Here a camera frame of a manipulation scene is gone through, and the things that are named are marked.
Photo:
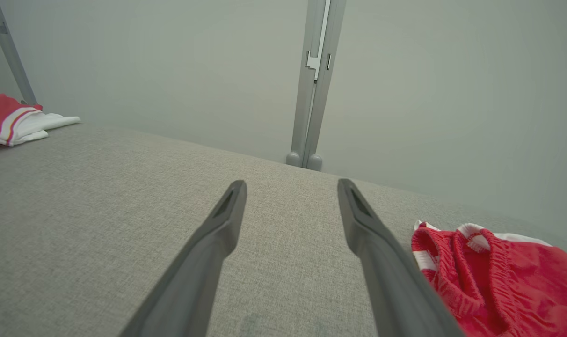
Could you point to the red and white striped shirt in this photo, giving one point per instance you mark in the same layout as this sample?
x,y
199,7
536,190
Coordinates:
x,y
12,119

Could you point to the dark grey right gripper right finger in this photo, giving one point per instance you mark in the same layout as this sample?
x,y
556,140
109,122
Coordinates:
x,y
396,281

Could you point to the red shorts with elastic waist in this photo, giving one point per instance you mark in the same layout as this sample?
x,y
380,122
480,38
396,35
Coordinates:
x,y
512,285

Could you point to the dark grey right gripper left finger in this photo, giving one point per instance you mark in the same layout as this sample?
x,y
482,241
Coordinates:
x,y
194,281

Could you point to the grey metal partition post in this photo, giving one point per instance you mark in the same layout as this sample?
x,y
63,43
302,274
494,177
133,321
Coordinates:
x,y
10,51

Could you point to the grey metal post with latch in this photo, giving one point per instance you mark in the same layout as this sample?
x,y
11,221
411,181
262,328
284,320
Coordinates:
x,y
317,93

